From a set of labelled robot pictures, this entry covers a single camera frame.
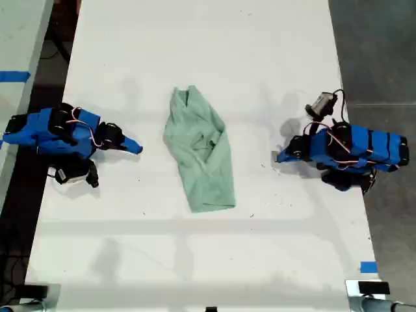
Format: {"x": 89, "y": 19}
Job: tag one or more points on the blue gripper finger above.
{"x": 131, "y": 142}
{"x": 286, "y": 156}
{"x": 289, "y": 147}
{"x": 130, "y": 149}

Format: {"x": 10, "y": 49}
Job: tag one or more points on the robot arm blue black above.
{"x": 357, "y": 146}
{"x": 35, "y": 133}

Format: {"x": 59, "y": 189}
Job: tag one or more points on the pale green T-shirt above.
{"x": 198, "y": 146}

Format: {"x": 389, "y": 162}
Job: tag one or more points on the long blue tape strip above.
{"x": 14, "y": 76}

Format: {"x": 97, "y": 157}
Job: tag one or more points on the short blue tape strip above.
{"x": 369, "y": 267}

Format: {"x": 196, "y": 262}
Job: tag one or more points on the silver clamp plate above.
{"x": 351, "y": 287}

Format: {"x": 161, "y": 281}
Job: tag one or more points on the small black box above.
{"x": 373, "y": 288}
{"x": 35, "y": 291}

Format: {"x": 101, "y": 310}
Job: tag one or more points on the grey metal pole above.
{"x": 380, "y": 306}
{"x": 22, "y": 306}

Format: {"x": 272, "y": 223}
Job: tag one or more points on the gripper camera stalk black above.
{"x": 92, "y": 174}
{"x": 310, "y": 125}

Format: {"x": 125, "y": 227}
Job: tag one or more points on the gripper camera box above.
{"x": 66, "y": 175}
{"x": 320, "y": 104}

